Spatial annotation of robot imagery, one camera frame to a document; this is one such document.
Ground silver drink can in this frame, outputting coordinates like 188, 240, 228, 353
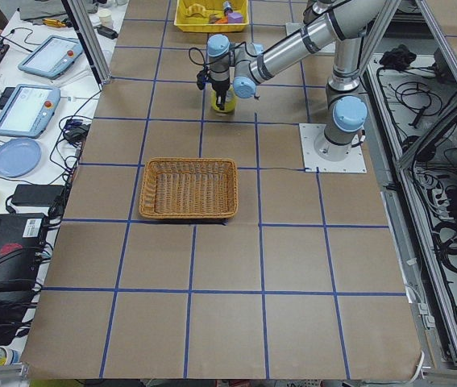
222, 1, 234, 15

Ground black computer box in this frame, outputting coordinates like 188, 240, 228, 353
0, 213, 47, 292

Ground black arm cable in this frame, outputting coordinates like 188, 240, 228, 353
188, 42, 261, 76

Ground yellow packing tape roll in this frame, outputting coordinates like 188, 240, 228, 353
210, 87, 237, 114

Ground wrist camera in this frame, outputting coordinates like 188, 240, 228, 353
196, 68, 210, 90

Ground yellow plastic tray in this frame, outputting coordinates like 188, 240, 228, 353
174, 0, 249, 33

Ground brown toy animal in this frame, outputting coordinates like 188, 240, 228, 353
209, 14, 221, 24

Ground upper blue teach pendant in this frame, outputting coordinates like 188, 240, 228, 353
18, 35, 84, 79

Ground blue teach pendant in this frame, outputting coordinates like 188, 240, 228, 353
0, 84, 60, 139
18, 35, 84, 79

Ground purple foam cube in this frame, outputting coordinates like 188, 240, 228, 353
226, 12, 244, 24

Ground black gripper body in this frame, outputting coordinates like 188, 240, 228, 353
210, 78, 231, 99

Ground orange toy carrot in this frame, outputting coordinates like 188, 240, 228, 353
215, 17, 228, 24

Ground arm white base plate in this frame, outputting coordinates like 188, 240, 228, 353
299, 123, 367, 173

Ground lower blue teach pendant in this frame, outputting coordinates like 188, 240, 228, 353
0, 84, 60, 139

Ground toy croissant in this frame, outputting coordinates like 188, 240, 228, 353
185, 3, 207, 18

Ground brown wicker basket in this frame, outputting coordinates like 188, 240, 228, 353
139, 157, 239, 219

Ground aluminium frame post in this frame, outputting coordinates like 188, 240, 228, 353
61, 0, 111, 85

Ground blue plastic plate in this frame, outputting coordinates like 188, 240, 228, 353
0, 138, 42, 177

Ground black power adapter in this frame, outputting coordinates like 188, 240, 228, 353
11, 184, 64, 207

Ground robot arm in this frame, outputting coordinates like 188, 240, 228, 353
196, 1, 399, 110

